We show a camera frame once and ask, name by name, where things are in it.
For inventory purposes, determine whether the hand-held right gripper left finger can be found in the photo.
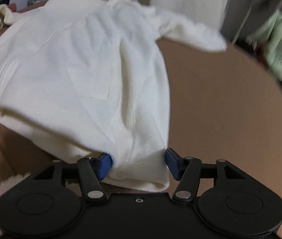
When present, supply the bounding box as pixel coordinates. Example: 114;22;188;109
32;153;113;204

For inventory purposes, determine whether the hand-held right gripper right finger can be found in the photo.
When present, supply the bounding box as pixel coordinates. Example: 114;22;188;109
165;148;247;203

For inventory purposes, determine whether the white sweater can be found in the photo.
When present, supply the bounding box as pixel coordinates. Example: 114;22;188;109
0;0;228;193

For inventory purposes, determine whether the green cloth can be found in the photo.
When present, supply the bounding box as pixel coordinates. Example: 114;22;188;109
246;9;282;80

